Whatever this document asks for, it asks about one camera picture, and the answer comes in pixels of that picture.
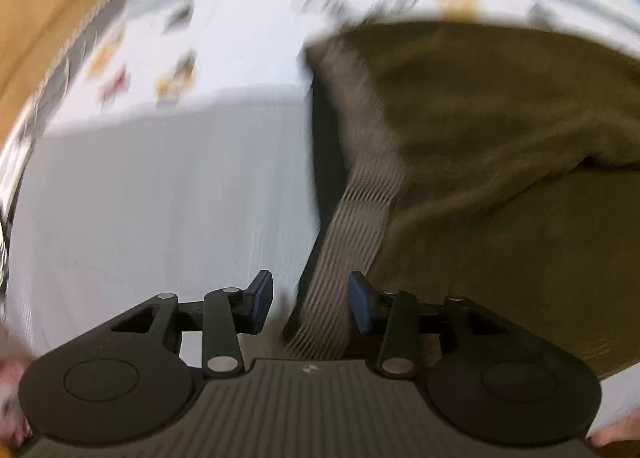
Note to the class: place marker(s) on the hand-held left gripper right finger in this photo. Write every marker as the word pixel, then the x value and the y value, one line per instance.
pixel 359 299

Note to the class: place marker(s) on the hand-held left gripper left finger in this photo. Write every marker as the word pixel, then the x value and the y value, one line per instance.
pixel 262 299

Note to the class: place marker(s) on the white printed mat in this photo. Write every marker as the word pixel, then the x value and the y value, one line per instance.
pixel 175 188

